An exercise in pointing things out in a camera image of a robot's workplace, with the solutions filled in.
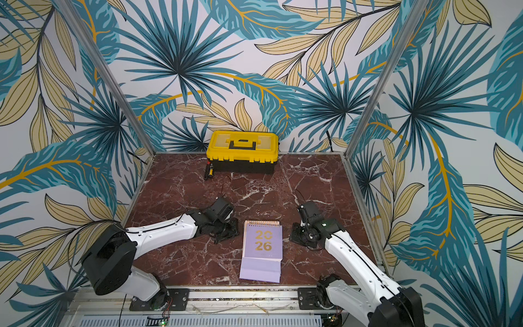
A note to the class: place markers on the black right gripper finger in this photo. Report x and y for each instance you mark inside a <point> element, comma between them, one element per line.
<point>310,245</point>
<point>297,230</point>

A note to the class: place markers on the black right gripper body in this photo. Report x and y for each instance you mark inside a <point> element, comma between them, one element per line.
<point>304,235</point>

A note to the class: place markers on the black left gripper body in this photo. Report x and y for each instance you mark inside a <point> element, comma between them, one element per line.
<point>221,225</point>

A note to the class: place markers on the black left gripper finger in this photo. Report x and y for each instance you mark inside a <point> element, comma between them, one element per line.
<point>217,238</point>
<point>232,230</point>

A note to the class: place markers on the pink calendar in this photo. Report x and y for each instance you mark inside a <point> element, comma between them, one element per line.
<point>261,223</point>

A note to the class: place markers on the purple calendar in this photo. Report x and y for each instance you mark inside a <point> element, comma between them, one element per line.
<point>262,254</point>

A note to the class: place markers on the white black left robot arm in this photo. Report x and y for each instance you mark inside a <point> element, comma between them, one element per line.
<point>109,262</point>

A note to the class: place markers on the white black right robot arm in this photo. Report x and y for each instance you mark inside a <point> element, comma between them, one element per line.
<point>377,301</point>

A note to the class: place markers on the yellow black toolbox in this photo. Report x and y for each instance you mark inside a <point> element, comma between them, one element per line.
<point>243,152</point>

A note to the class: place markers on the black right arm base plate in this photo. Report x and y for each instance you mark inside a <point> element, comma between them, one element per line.
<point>310,298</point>

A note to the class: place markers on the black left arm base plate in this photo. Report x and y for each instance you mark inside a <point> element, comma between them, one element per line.
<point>170,299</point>

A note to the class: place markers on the aluminium front rail frame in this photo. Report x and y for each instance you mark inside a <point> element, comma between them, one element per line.
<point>208,306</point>

